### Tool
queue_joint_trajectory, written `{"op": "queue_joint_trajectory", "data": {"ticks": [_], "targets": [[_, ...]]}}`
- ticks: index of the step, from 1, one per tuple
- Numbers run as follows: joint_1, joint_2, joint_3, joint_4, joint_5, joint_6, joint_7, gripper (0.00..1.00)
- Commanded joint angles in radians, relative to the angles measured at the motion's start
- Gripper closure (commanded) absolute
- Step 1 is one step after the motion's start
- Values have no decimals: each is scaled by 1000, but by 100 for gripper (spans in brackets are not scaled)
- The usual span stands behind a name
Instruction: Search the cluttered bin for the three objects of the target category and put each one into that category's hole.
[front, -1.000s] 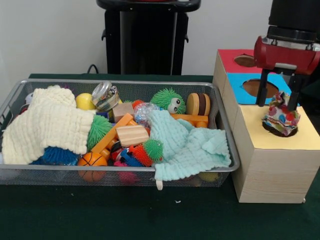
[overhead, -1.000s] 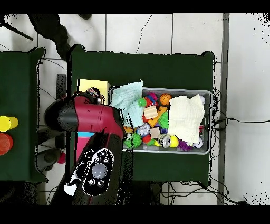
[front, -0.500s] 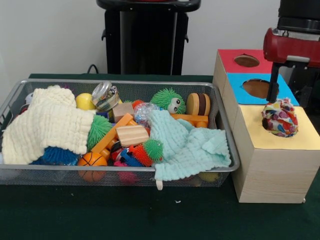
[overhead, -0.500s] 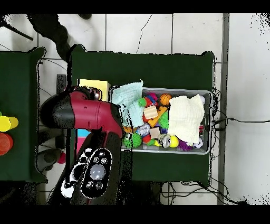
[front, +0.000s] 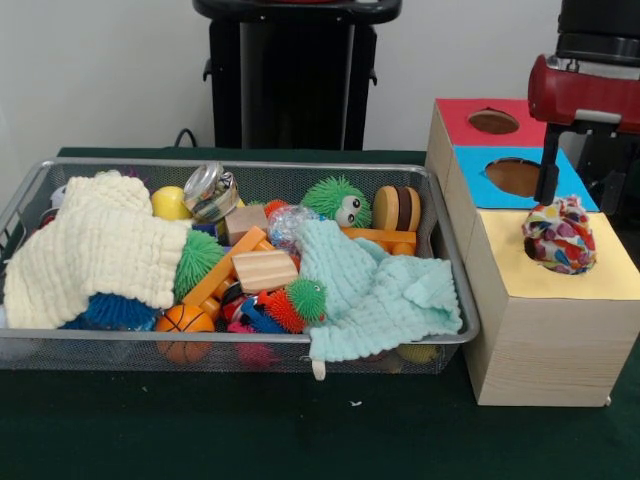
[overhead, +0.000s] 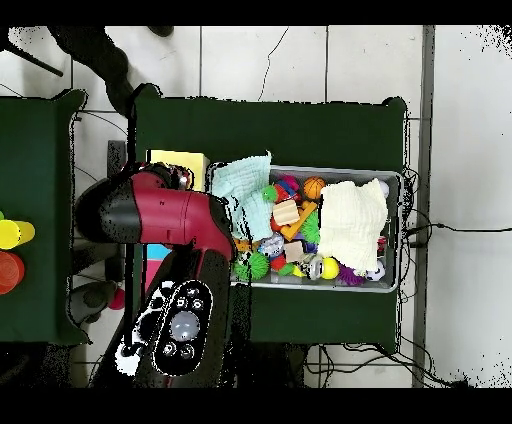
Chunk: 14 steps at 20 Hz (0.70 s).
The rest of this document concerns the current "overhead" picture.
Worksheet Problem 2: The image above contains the mint green muslin cloth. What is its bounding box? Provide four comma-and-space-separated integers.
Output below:
210, 150, 276, 244

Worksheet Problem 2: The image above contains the multicoloured knotted rope toy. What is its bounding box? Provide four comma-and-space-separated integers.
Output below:
167, 162, 195, 189

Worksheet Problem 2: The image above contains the wooden box with three holes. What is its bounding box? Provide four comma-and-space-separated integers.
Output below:
143, 149, 211, 293

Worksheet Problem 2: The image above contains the clear mesh bin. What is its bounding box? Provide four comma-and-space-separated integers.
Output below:
205, 161, 402, 294

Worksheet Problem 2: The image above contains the ridged wooden block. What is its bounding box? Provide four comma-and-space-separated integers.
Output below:
271, 198, 301, 227

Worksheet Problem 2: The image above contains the clear glitter ball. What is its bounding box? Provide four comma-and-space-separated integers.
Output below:
257, 233, 286, 258

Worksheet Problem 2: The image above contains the green spiky ball with eyes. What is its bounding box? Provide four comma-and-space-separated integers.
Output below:
232, 250, 270, 282

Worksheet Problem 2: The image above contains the small orange basketball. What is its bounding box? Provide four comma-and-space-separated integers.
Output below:
302, 176, 327, 201

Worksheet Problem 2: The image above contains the yellow ball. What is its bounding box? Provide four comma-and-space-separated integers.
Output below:
320, 256, 341, 280

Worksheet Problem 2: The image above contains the cream muslin cloth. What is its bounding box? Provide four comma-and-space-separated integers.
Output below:
317, 178, 390, 273

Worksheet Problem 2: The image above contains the black padded upright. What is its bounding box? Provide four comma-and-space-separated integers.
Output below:
106, 139, 128, 177

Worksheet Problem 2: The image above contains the dark green side table cloth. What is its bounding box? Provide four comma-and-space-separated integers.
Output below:
0, 88, 93, 347

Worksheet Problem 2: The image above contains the yellow plastic cup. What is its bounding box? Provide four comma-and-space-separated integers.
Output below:
0, 218, 36, 251

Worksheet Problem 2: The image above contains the red plastic cup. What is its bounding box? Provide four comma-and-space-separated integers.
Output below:
0, 250, 26, 296

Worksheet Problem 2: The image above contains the black tripod leg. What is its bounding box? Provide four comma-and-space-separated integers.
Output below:
0, 37, 64, 78

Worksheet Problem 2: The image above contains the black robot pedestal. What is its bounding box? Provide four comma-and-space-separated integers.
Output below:
231, 341, 307, 388

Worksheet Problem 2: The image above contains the black power cable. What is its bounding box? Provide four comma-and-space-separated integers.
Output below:
401, 222, 512, 249

